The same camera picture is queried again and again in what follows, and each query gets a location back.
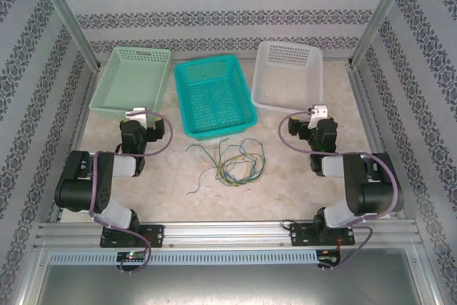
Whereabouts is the light green plastic basket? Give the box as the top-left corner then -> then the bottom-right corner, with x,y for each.
88,46 -> 172,123

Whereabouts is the white plastic basket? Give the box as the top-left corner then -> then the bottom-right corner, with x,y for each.
251,40 -> 325,119

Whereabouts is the teal plastic basket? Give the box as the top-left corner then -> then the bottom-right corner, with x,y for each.
174,54 -> 259,142

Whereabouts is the small circuit board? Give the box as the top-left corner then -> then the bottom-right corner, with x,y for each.
317,249 -> 343,266
116,250 -> 147,264

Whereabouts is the grey metal panel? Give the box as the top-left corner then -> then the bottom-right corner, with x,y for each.
21,247 -> 438,305

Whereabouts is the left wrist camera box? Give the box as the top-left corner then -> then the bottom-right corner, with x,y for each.
132,106 -> 148,129

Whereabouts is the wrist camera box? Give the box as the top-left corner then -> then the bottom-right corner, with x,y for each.
132,106 -> 148,129
308,104 -> 329,128

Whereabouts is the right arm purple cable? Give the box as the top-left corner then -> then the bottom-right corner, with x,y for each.
278,111 -> 403,272

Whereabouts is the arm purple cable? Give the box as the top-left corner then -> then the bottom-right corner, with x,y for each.
278,111 -> 403,272
87,110 -> 175,276

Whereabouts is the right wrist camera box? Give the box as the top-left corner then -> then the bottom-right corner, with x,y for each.
308,104 -> 329,128

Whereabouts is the aluminium side rail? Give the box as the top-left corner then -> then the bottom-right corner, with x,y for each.
348,61 -> 408,220
49,67 -> 99,224

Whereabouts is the green wire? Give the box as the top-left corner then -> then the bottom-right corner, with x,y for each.
186,144 -> 219,180

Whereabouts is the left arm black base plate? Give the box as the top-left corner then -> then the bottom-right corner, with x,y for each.
99,224 -> 166,249

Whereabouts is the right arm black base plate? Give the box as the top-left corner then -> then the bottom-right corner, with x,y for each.
288,222 -> 356,248

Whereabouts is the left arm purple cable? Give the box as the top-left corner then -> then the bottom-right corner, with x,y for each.
87,110 -> 175,276

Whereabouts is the aluminium frame post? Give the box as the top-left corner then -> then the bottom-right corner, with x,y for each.
30,0 -> 101,70
348,0 -> 417,69

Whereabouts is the aluminium mounting rail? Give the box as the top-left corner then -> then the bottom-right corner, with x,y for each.
34,221 -> 426,249

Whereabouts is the slotted grey cable duct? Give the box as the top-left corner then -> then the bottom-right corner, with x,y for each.
48,250 -> 318,265

